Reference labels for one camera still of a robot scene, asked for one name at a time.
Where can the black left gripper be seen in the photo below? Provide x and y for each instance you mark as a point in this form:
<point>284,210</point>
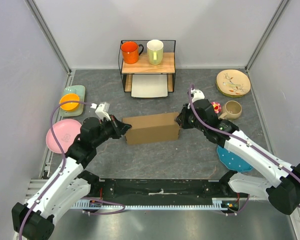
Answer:
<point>118,126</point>

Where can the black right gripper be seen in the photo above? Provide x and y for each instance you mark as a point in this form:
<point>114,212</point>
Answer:
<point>181,118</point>

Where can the brown cardboard box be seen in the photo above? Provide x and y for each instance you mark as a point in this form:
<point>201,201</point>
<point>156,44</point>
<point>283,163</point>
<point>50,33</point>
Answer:
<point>153,128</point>

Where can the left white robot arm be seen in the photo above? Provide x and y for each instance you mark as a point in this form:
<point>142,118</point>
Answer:
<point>36,219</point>

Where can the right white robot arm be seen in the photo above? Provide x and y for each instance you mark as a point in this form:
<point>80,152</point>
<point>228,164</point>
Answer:
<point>280,183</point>

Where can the pink flower toy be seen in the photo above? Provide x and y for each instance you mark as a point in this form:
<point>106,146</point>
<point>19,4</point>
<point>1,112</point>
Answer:
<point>216,107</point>

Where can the beige ceramic mug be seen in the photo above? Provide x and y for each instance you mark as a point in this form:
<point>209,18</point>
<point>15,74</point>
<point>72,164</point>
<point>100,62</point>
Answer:
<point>231,111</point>

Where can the white tray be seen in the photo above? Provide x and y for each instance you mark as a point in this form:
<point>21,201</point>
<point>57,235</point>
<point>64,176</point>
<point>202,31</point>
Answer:
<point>149,86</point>

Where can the pink plate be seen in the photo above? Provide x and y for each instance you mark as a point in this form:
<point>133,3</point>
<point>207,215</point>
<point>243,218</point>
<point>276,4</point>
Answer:
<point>65,131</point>

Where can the light green rectangular plate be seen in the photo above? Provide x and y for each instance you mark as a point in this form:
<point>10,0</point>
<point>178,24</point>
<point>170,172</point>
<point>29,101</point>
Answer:
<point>76,93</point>

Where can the floral beige plate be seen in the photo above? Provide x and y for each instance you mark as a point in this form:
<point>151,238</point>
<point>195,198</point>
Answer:
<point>233,83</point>

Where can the orange bowl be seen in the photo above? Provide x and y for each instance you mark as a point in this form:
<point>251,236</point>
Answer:
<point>69,102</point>

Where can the blue dotted plate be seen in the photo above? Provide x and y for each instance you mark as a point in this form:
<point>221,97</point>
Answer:
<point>232,161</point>

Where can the pale green mug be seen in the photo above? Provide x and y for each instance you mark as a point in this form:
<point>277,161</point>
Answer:
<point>155,50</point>

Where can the orange mug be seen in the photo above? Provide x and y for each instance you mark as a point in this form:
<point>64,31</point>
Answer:
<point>131,51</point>

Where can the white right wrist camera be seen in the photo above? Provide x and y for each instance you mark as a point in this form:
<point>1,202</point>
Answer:
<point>194,95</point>

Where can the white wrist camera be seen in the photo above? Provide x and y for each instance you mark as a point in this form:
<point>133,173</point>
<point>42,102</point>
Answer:
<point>194,95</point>
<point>101,111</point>

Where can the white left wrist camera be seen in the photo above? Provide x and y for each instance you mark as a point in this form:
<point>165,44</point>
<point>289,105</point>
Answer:
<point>101,111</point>

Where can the black wire wooden shelf rack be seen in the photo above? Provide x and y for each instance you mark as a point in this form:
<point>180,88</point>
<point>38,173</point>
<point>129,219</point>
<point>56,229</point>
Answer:
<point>143,66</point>

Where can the white cable duct rail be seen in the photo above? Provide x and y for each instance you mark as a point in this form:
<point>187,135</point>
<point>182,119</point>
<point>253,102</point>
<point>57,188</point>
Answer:
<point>93,205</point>

